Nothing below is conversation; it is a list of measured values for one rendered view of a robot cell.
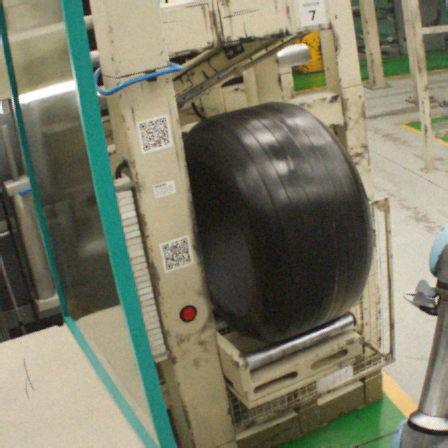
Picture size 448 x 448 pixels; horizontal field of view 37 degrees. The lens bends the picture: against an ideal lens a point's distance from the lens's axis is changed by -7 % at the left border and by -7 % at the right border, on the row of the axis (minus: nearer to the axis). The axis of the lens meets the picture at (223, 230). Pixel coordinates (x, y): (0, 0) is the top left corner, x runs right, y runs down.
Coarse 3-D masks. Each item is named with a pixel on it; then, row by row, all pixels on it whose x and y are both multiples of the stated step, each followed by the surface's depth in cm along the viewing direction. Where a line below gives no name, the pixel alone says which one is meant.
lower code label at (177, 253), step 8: (176, 240) 163; (184, 240) 164; (160, 248) 162; (168, 248) 163; (176, 248) 164; (184, 248) 165; (168, 256) 164; (176, 256) 165; (184, 256) 166; (192, 256) 166; (168, 264) 164; (176, 264) 165; (184, 264) 166; (192, 264) 167
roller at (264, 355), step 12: (348, 312) 186; (324, 324) 182; (336, 324) 183; (348, 324) 184; (300, 336) 179; (312, 336) 180; (324, 336) 181; (264, 348) 176; (276, 348) 176; (288, 348) 177; (300, 348) 179; (252, 360) 174; (264, 360) 175
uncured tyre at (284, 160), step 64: (192, 128) 178; (256, 128) 162; (320, 128) 164; (192, 192) 202; (256, 192) 153; (320, 192) 155; (256, 256) 157; (320, 256) 156; (256, 320) 168; (320, 320) 171
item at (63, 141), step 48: (0, 0) 104; (48, 0) 69; (48, 48) 75; (48, 96) 83; (96, 96) 65; (48, 144) 92; (96, 144) 66; (48, 192) 104; (96, 192) 68; (48, 240) 121; (96, 240) 78; (96, 288) 88; (96, 336) 101; (144, 336) 74; (144, 384) 76; (144, 432) 91
